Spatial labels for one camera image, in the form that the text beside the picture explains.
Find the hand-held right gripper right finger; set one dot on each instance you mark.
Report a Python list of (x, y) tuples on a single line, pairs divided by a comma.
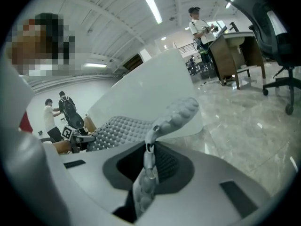
[(202, 180)]

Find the wooden vanity desk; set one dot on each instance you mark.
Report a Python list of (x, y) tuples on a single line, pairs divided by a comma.
[(235, 55)]

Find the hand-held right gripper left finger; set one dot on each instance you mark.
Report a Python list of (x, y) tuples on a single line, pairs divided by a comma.
[(82, 187)]

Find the person's left forearm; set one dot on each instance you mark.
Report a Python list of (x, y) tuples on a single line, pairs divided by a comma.
[(62, 147)]

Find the person's head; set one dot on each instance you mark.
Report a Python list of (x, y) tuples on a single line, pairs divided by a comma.
[(40, 43)]

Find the black office chair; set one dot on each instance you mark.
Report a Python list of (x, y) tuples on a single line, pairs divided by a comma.
[(275, 32)]

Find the small brown box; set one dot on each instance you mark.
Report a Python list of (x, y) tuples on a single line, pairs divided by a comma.
[(89, 125)]

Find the person's red shirt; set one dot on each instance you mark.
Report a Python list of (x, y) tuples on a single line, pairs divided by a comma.
[(24, 123)]

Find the grey perforated floor mat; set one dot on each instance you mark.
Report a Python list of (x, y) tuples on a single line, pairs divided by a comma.
[(122, 131)]

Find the round ceiling light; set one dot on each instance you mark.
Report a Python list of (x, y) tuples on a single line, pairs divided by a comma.
[(163, 38)]

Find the white bathtub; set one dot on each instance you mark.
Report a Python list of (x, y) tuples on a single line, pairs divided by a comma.
[(150, 83)]

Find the black metal railing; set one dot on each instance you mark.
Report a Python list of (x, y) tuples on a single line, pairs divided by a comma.
[(187, 49)]

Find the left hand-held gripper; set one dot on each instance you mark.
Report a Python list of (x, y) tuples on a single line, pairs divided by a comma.
[(67, 132)]

